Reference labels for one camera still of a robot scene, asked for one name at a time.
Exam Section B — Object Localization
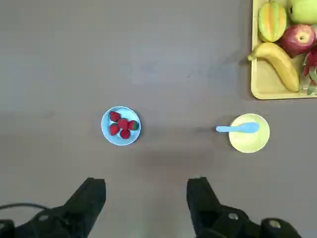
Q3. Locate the yellow banana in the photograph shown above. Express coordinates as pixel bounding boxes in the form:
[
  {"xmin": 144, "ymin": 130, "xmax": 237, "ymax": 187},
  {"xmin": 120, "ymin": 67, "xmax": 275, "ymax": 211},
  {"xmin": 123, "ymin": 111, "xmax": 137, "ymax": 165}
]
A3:
[{"xmin": 247, "ymin": 42, "xmax": 301, "ymax": 93}]

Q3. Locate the light blue plastic spoon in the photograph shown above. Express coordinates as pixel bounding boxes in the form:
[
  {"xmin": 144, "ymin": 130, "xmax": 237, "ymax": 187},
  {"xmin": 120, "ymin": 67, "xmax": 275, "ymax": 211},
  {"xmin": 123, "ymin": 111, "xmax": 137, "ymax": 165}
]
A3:
[{"xmin": 215, "ymin": 122, "xmax": 260, "ymax": 134}]

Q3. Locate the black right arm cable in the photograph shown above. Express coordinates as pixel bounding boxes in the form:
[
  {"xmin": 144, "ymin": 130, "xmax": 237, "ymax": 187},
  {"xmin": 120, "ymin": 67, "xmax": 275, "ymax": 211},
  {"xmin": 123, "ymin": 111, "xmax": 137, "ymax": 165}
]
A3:
[{"xmin": 0, "ymin": 202, "xmax": 49, "ymax": 212}]

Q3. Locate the light blue bowl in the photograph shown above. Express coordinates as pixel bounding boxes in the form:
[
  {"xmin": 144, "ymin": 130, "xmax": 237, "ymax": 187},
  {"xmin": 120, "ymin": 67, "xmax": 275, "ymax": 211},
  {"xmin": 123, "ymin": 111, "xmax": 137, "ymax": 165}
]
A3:
[{"xmin": 101, "ymin": 106, "xmax": 141, "ymax": 146}]

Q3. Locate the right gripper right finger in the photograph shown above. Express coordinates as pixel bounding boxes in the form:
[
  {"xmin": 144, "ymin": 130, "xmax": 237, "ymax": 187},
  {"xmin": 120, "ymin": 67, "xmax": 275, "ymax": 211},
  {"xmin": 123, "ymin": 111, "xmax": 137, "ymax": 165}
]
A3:
[{"xmin": 187, "ymin": 176, "xmax": 303, "ymax": 238}]

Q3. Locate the pink dragon fruit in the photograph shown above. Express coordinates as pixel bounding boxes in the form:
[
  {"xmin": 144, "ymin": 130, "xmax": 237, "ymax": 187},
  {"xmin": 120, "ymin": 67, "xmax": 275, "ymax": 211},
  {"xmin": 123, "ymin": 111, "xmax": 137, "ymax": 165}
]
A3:
[{"xmin": 302, "ymin": 46, "xmax": 317, "ymax": 96}]

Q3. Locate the red apple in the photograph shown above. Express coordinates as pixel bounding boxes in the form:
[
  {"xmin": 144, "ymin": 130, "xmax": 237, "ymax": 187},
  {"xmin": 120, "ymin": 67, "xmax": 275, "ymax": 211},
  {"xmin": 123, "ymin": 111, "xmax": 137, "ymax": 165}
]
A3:
[{"xmin": 279, "ymin": 24, "xmax": 317, "ymax": 58}]

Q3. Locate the yellow-green star fruit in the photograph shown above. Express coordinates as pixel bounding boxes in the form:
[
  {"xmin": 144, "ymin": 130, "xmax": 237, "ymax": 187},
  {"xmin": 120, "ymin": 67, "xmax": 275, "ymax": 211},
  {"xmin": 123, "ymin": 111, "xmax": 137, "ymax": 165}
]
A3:
[{"xmin": 258, "ymin": 0, "xmax": 288, "ymax": 43}]

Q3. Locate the yellow bowl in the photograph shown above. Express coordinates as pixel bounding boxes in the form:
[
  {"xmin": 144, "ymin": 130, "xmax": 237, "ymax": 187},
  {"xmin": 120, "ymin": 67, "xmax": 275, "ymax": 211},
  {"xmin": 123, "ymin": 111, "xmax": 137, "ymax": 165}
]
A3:
[{"xmin": 228, "ymin": 113, "xmax": 270, "ymax": 154}]

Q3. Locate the yellow plastic tray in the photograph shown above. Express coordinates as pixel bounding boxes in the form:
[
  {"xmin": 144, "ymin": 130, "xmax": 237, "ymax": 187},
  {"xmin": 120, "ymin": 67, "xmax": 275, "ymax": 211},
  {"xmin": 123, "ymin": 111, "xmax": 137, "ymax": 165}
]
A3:
[{"xmin": 251, "ymin": 0, "xmax": 317, "ymax": 100}]

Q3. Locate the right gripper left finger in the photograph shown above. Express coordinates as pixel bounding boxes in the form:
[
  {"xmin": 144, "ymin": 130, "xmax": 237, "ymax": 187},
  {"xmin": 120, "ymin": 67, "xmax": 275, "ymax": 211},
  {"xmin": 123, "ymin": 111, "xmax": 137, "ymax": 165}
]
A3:
[{"xmin": 0, "ymin": 177, "xmax": 106, "ymax": 238}]

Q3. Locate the large green apple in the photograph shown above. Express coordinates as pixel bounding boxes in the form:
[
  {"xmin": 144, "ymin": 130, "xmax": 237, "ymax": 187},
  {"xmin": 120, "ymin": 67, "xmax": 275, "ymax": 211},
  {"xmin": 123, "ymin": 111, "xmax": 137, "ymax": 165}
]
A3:
[{"xmin": 289, "ymin": 0, "xmax": 317, "ymax": 25}]

